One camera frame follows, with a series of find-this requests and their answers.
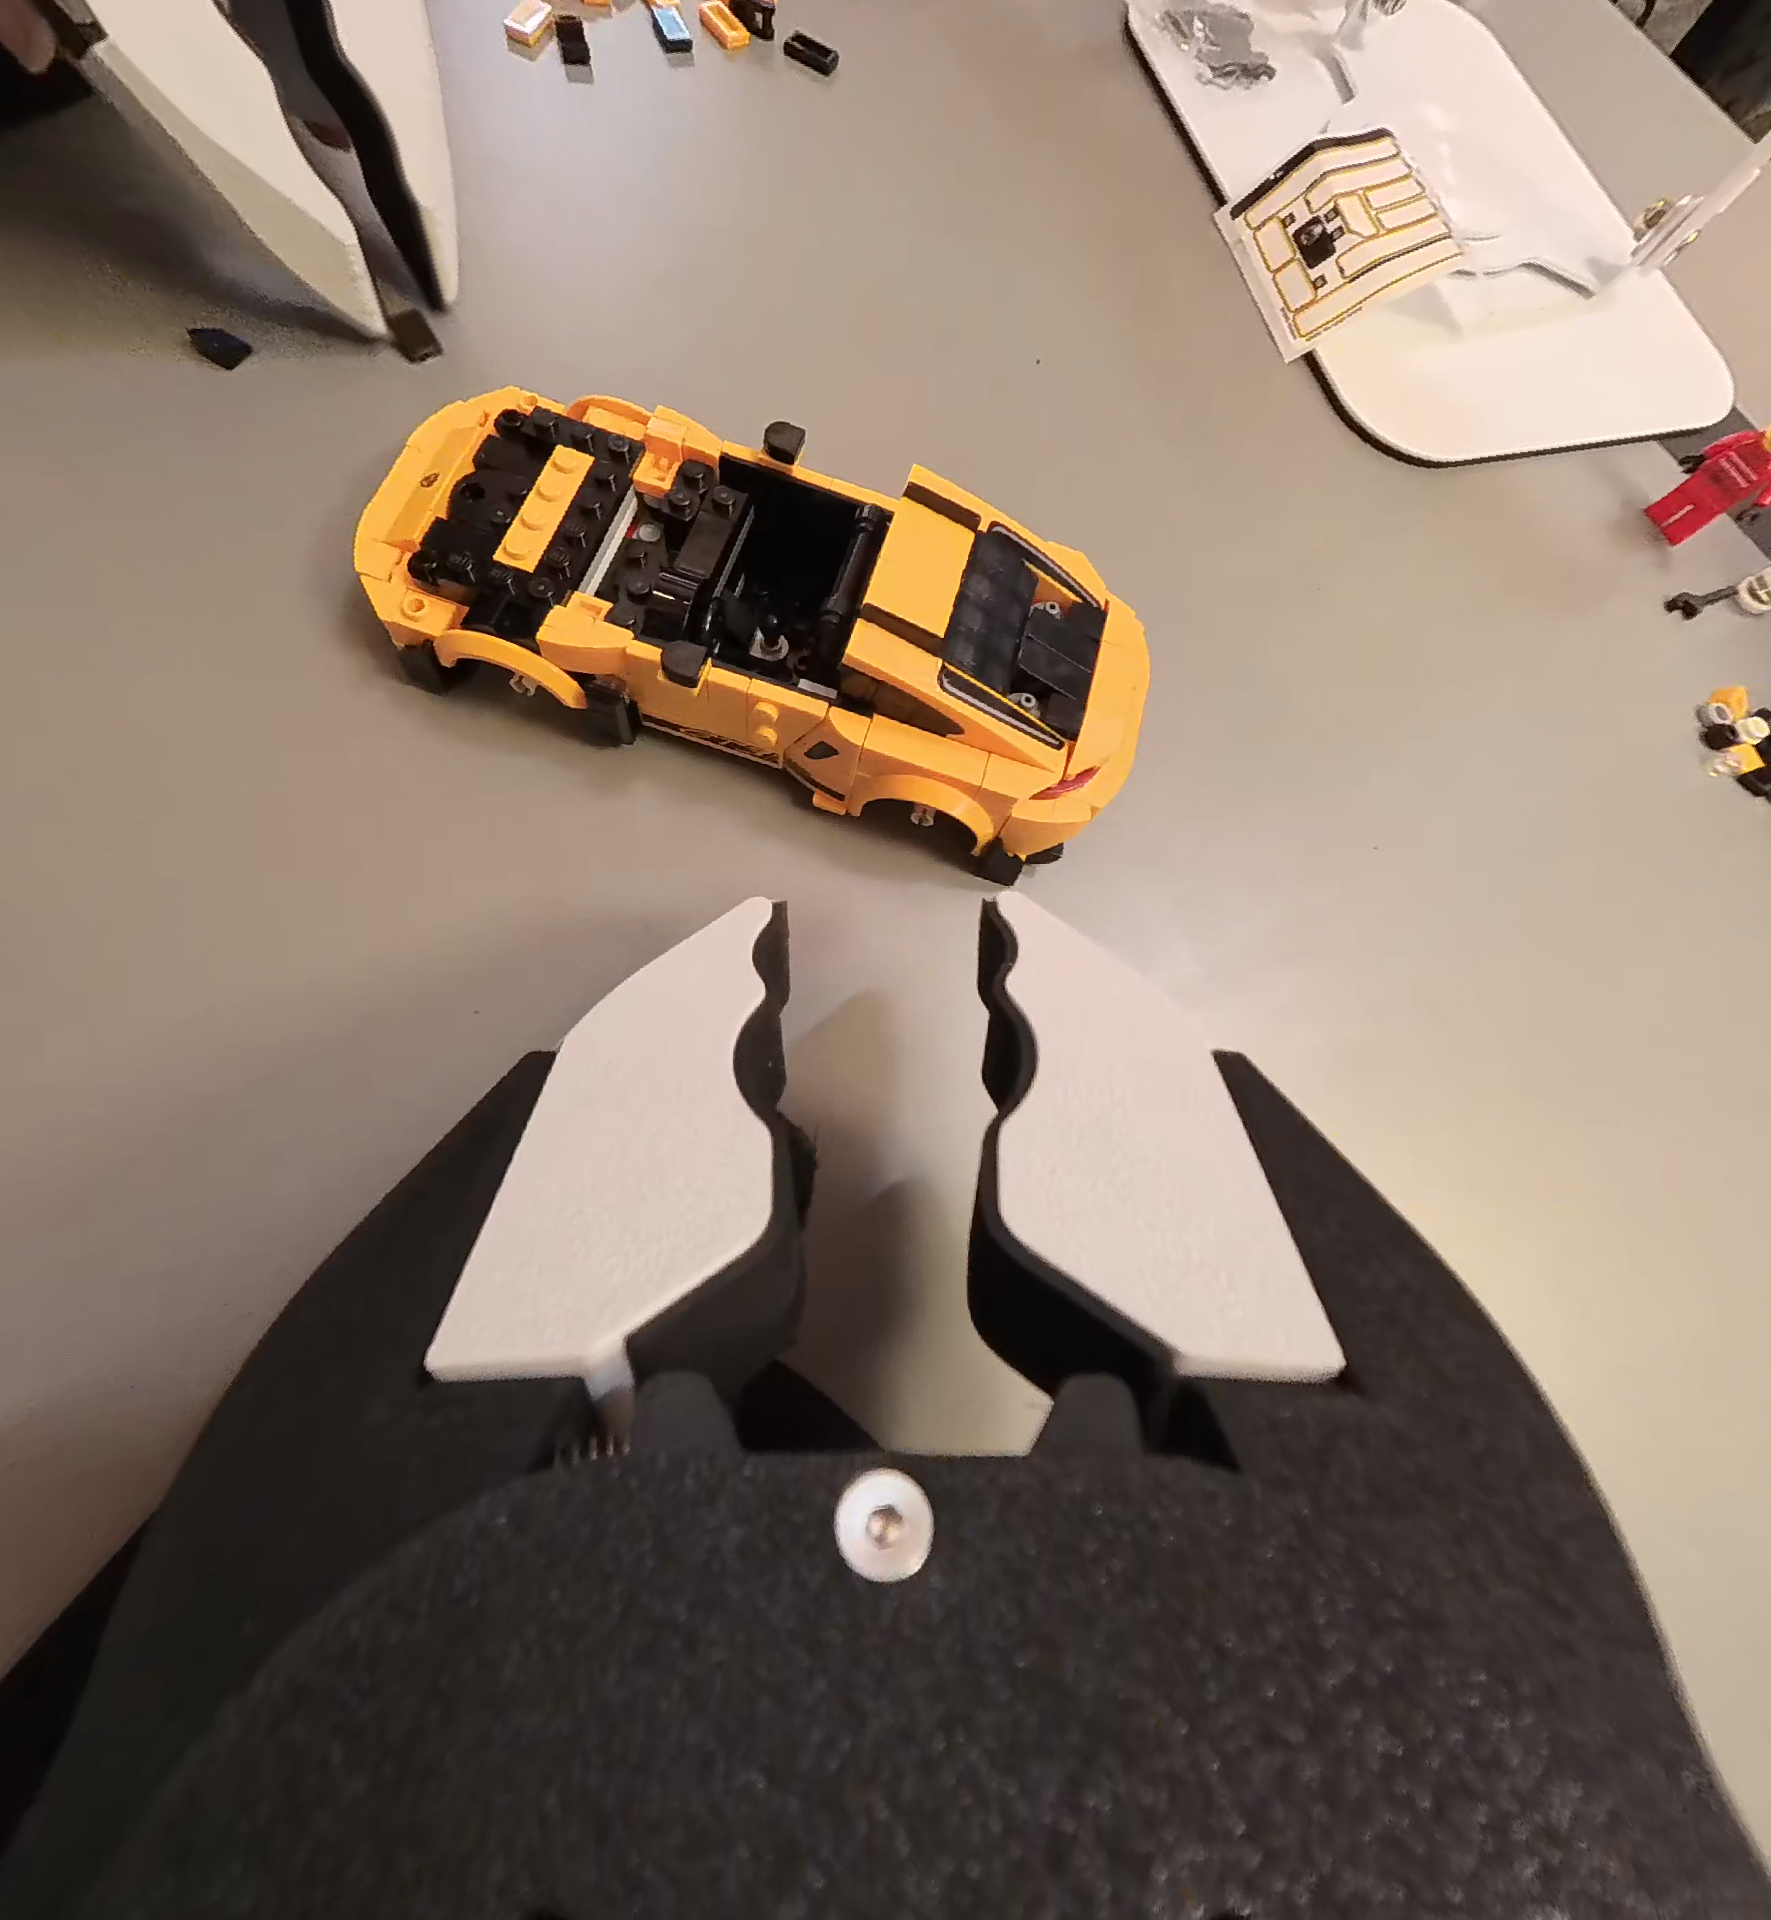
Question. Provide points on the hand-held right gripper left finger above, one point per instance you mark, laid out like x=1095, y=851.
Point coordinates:
x=631, y=1169

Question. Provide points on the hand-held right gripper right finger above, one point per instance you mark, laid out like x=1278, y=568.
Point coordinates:
x=1141, y=1169

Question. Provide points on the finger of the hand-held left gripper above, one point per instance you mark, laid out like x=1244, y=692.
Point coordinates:
x=224, y=136
x=405, y=149

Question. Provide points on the small black lego piece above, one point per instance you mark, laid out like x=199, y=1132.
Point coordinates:
x=416, y=335
x=218, y=348

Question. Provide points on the orange lego car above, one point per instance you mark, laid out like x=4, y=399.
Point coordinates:
x=936, y=578

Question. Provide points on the scattered loose lego bricks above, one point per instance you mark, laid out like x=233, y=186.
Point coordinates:
x=721, y=23

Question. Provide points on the cluster of small lego parts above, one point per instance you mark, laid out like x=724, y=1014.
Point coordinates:
x=1756, y=744

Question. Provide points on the black lego wrench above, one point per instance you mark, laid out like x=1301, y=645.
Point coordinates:
x=1695, y=602

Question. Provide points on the red lego minifigure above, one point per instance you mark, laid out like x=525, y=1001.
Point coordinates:
x=1718, y=479

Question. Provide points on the lego sticker sheet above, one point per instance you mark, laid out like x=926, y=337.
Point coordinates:
x=1351, y=239

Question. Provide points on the clear plastic parts bag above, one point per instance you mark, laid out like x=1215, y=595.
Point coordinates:
x=1215, y=38

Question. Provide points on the booklet stand with white base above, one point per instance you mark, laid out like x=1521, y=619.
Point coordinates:
x=1544, y=360

